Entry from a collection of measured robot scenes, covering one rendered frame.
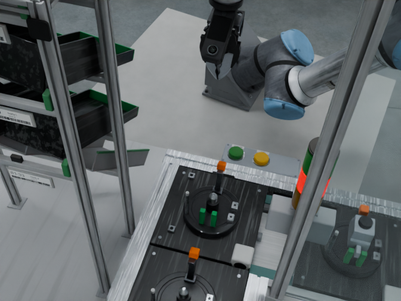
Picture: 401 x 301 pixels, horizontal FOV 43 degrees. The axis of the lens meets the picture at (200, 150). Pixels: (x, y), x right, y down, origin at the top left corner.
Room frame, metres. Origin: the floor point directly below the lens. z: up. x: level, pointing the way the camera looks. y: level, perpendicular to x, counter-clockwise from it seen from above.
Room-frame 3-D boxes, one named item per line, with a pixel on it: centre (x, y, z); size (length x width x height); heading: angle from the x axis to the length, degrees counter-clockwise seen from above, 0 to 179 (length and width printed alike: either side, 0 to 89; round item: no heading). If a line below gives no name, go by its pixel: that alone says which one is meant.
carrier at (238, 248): (0.69, -0.04, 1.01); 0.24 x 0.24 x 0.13; 77
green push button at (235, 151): (0.89, -0.10, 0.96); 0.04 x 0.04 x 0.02
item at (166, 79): (1.21, -0.11, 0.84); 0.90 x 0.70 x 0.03; 67
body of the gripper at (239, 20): (0.92, -0.04, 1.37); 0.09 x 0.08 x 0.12; 167
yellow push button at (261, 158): (0.88, -0.16, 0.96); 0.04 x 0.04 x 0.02
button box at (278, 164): (0.88, -0.16, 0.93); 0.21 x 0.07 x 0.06; 77
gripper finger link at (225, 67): (0.91, -0.05, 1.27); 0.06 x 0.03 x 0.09; 167
